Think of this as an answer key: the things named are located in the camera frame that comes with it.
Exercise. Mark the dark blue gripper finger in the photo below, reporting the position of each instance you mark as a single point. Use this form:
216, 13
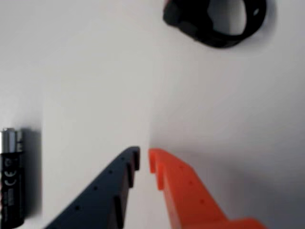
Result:
100, 190

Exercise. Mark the black AA battery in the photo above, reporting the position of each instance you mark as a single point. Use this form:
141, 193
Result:
12, 179

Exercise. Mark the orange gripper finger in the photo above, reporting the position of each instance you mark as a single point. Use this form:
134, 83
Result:
190, 195

